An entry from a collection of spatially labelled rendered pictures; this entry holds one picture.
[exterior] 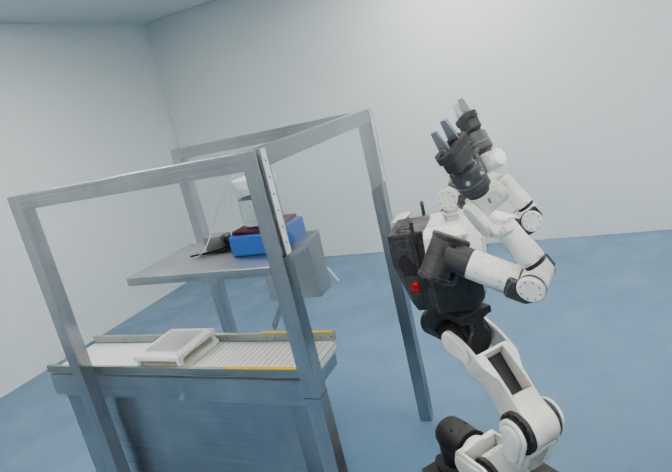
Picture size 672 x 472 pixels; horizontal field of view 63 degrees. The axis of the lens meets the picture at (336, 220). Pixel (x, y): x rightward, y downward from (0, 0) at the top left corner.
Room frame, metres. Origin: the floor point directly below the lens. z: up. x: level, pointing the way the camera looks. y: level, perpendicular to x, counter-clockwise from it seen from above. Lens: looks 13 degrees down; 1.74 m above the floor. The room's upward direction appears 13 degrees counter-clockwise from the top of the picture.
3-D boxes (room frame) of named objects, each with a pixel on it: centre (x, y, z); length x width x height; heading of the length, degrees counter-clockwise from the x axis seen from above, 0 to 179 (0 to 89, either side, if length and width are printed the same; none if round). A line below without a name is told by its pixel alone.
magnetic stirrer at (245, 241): (1.94, 0.25, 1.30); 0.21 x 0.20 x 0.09; 154
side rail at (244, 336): (2.27, 0.70, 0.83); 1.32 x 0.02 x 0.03; 64
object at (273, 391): (2.16, 0.77, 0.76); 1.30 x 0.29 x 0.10; 64
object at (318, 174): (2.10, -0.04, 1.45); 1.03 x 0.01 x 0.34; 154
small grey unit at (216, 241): (2.06, 0.45, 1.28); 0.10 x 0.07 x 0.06; 64
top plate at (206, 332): (2.16, 0.77, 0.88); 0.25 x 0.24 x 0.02; 153
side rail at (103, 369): (2.03, 0.82, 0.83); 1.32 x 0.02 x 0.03; 64
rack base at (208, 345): (2.16, 0.77, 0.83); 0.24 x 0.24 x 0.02; 63
